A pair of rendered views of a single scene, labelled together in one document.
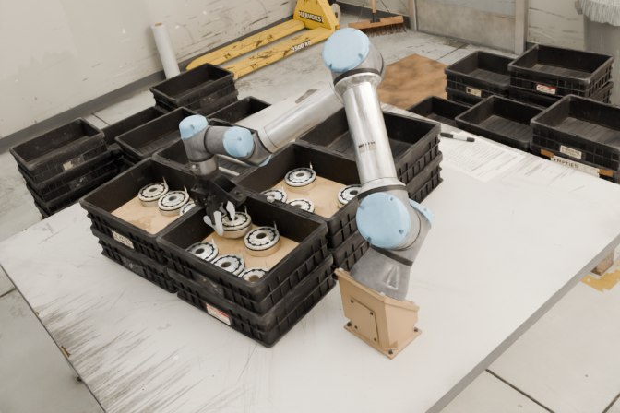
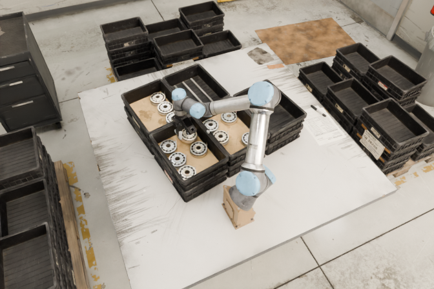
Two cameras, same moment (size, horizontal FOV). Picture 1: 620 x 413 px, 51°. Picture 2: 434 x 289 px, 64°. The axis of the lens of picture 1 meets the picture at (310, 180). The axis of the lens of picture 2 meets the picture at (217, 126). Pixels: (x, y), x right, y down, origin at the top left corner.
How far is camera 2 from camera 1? 60 cm
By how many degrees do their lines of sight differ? 18
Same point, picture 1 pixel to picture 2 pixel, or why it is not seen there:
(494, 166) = (329, 137)
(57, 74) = not seen: outside the picture
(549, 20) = (412, 28)
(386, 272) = (244, 199)
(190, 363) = (149, 196)
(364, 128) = (255, 137)
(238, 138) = (197, 111)
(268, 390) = (178, 224)
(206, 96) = (206, 23)
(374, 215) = (244, 181)
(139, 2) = not seen: outside the picture
